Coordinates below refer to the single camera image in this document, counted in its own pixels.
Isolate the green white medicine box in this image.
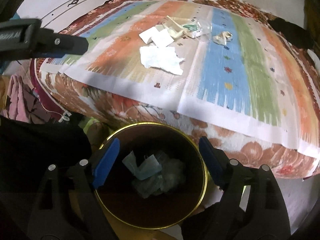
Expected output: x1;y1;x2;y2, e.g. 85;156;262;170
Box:
182;24;203;38

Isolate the colourful striped bed mat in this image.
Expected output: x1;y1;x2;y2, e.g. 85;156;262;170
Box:
40;0;319;158

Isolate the white folded napkin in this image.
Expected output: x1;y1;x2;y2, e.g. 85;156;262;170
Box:
139;27;174;48

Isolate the pink clothes pile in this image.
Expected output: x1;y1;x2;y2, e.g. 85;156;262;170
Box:
1;60;70;124

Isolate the clear plastic bag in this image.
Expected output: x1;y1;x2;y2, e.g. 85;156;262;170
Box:
136;152;183;199

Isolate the clear plastic cup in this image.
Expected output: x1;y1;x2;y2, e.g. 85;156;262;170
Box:
193;19;212;37

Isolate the black cloth on bed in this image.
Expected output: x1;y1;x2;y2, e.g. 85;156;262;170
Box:
267;17;314;49

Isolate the blue surgical face mask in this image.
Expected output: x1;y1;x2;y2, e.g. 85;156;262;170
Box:
122;151;162;180

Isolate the cream snack wrapper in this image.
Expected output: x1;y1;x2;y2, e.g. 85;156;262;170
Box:
155;16;191;40

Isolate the crumpled white tissue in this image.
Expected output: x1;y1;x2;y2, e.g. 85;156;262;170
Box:
139;46;184;76

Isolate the gold rimmed trash bin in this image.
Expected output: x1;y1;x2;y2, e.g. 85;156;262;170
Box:
95;122;208;230

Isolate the gold foil wrapper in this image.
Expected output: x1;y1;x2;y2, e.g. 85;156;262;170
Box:
212;31;233;46

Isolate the floral brown blanket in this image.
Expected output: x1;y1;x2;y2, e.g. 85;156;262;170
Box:
30;0;319;179

